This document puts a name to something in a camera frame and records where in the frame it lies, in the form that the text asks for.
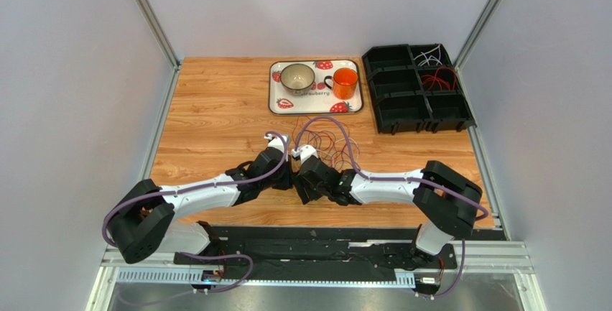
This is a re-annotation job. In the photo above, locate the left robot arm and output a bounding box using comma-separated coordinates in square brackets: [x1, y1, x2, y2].
[103, 146, 290, 264]

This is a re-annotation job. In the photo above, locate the white strawberry tray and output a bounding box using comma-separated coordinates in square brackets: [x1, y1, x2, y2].
[268, 60, 363, 116]

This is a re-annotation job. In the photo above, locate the beige ceramic bowl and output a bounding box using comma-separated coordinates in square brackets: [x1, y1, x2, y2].
[280, 63, 315, 96]

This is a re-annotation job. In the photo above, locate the orange mug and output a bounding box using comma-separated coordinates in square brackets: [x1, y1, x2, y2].
[323, 68, 358, 100]

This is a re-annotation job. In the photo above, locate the black compartment organizer box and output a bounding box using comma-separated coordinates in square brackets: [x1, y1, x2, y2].
[362, 43, 476, 135]

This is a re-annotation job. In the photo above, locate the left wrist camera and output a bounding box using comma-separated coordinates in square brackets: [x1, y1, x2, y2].
[264, 132, 291, 153]

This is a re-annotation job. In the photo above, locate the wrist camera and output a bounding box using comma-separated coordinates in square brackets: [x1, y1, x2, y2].
[291, 144, 318, 162]
[264, 132, 291, 153]

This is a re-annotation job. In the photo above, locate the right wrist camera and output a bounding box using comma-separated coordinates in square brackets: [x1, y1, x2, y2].
[291, 144, 318, 162]

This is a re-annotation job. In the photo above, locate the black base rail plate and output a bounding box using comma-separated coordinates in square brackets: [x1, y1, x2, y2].
[128, 224, 508, 283]

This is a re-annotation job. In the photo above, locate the aluminium frame post left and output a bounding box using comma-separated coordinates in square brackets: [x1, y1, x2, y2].
[135, 0, 181, 70]

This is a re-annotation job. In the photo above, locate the aluminium frame post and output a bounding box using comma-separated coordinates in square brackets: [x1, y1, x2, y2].
[135, 0, 181, 70]
[454, 0, 502, 69]

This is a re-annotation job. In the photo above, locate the aluminium frame post right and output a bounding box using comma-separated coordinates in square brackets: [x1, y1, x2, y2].
[454, 0, 502, 69]

